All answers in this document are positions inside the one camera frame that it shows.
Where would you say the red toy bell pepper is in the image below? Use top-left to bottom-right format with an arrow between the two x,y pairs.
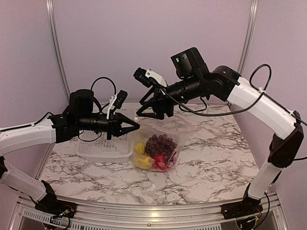
154,155 -> 168,171

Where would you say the purple toy grape bunch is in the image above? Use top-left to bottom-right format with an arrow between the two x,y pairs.
145,134 -> 177,158

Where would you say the yellow toy banana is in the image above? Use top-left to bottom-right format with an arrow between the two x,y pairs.
133,156 -> 154,169

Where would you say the aluminium frame post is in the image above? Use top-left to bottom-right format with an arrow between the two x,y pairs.
46,0 -> 70,100
237,0 -> 259,74

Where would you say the left aluminium frame post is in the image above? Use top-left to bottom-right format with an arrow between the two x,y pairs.
46,0 -> 70,100

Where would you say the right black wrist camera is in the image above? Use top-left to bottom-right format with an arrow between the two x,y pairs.
171,47 -> 210,80

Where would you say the clear zip top bag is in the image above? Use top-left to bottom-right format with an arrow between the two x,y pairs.
132,115 -> 199,172

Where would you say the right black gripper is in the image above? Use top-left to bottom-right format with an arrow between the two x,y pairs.
136,73 -> 204,120

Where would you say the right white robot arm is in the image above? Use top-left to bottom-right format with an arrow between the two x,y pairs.
133,66 -> 304,215

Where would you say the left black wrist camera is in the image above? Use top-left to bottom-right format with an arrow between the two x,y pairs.
69,89 -> 94,115

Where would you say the right aluminium frame post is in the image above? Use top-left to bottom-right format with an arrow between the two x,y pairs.
237,0 -> 259,74

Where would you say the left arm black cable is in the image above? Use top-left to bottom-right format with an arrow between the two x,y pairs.
78,76 -> 118,143

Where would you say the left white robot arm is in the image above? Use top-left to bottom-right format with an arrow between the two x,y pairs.
0,113 -> 140,213

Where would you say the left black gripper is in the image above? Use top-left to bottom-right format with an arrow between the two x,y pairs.
77,109 -> 140,139

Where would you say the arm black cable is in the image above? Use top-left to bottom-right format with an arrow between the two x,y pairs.
78,76 -> 118,143
158,63 -> 307,161

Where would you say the front aluminium frame rail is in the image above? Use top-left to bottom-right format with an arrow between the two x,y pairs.
14,190 -> 288,230

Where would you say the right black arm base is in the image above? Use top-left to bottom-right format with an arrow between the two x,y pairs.
221,184 -> 263,219

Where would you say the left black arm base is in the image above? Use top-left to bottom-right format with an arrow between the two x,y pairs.
35,180 -> 76,218

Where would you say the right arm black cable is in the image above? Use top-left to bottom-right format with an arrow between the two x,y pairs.
158,63 -> 307,161

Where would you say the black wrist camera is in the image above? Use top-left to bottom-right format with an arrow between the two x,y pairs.
69,89 -> 94,115
171,47 -> 210,80

